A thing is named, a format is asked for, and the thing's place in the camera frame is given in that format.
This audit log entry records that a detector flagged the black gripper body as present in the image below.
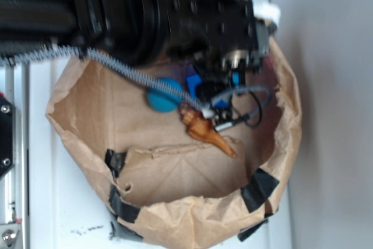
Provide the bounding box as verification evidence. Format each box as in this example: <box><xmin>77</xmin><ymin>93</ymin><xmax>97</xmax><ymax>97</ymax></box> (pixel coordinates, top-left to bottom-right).
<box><xmin>165</xmin><ymin>0</ymin><xmax>277</xmax><ymax>85</ymax></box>

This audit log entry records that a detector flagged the blue rectangular block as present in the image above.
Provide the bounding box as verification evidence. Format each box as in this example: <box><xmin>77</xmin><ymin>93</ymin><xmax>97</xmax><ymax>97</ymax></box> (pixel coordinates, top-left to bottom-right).
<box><xmin>183</xmin><ymin>74</ymin><xmax>228</xmax><ymax>111</ymax></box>

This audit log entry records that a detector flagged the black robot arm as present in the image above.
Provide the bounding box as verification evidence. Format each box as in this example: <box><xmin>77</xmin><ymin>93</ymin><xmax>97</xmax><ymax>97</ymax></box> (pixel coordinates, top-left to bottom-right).
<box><xmin>1</xmin><ymin>0</ymin><xmax>275</xmax><ymax>83</ymax></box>

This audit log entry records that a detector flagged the blue dimpled ball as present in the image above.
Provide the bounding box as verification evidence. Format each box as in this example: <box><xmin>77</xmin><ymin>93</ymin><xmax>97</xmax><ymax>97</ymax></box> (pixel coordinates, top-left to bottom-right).
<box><xmin>146</xmin><ymin>88</ymin><xmax>182</xmax><ymax>113</ymax></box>

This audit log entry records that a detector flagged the orange brown conch shell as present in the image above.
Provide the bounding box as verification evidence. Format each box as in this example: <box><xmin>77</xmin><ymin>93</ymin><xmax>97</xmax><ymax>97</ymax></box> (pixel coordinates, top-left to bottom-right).
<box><xmin>180</xmin><ymin>104</ymin><xmax>237</xmax><ymax>158</ymax></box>

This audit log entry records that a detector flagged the brown paper bag bin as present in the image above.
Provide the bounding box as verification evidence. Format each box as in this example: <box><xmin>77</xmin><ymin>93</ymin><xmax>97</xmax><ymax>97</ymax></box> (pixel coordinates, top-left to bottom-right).
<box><xmin>46</xmin><ymin>38</ymin><xmax>302</xmax><ymax>248</ymax></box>

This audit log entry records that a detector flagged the black mounting plate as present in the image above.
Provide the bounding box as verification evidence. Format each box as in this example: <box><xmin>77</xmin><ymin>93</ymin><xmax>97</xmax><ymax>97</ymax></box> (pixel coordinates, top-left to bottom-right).
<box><xmin>1</xmin><ymin>92</ymin><xmax>16</xmax><ymax>179</ymax></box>

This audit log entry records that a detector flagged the thin black wire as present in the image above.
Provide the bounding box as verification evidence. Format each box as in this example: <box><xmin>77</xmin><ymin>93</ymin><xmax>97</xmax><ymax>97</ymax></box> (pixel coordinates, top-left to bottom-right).
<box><xmin>227</xmin><ymin>87</ymin><xmax>265</xmax><ymax>129</ymax></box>

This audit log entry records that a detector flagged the grey braided cable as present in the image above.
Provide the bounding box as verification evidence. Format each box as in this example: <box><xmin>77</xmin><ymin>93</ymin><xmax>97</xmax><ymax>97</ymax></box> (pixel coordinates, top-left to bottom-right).
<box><xmin>0</xmin><ymin>44</ymin><xmax>272</xmax><ymax>127</ymax></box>

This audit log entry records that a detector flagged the aluminium frame rail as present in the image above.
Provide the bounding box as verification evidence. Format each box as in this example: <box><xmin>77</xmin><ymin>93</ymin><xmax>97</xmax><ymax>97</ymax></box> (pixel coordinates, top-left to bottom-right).
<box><xmin>1</xmin><ymin>64</ymin><xmax>30</xmax><ymax>248</ymax></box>

